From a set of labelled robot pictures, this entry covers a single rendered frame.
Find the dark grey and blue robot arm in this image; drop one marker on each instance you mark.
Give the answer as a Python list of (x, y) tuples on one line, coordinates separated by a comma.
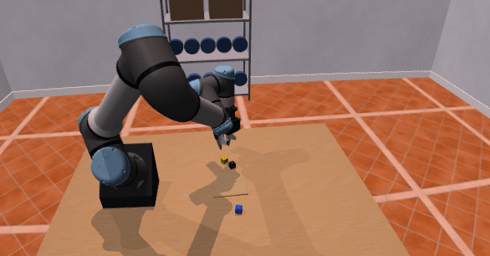
[(148, 61)]

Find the blue die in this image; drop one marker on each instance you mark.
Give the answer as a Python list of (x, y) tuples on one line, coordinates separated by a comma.
[(238, 209)]

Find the black die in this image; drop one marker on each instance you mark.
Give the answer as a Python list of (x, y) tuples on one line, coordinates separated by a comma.
[(232, 164)]

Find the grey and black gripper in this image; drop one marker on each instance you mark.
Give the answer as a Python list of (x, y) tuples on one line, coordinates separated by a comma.
[(229, 135)]

